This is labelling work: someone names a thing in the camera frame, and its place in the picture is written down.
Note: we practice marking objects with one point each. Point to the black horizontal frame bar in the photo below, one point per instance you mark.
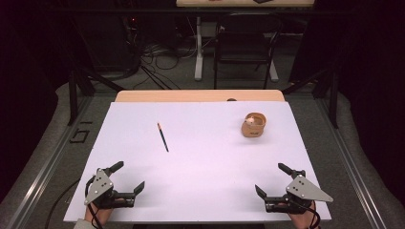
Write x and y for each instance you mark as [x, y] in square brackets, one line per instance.
[127, 11]

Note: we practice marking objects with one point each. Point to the person's right hand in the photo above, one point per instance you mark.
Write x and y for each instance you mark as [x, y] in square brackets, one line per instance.
[302, 219]

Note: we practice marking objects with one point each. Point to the aluminium floor rail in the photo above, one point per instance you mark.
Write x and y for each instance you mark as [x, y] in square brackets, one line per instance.
[353, 171]
[47, 165]

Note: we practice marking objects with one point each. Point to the brown pen holder cup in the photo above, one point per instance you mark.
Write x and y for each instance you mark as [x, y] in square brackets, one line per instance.
[253, 129]

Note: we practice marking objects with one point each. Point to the white table mat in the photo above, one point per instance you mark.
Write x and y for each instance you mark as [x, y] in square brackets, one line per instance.
[197, 165]

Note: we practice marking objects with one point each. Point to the flat black object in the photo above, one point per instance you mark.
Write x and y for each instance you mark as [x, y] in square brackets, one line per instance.
[263, 1]

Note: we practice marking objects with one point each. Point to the dark table grommet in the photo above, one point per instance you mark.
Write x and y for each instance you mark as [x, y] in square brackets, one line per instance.
[231, 99]

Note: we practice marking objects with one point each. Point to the black folding chair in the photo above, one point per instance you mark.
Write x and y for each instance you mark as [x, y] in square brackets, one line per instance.
[243, 47]

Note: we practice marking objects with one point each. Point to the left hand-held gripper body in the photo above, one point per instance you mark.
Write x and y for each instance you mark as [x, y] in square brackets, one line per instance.
[99, 187]

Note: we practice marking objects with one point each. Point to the wooden desk with white legs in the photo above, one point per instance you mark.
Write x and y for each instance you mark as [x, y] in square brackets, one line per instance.
[199, 47]

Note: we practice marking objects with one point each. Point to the dark pencil with orange end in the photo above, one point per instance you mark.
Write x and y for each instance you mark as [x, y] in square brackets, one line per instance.
[162, 137]

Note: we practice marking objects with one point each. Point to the light wooden table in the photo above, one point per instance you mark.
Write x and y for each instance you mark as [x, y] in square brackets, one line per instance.
[178, 95]

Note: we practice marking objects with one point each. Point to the person's left hand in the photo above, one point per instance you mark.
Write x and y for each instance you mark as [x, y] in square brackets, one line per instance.
[102, 215]

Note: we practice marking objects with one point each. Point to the small white object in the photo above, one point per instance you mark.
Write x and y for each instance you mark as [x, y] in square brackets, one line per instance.
[250, 120]

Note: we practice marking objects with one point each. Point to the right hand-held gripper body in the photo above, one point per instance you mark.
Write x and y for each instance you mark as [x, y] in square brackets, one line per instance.
[302, 190]

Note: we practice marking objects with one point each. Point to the black metal stand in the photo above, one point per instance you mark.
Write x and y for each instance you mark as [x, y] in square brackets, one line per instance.
[74, 95]
[332, 98]

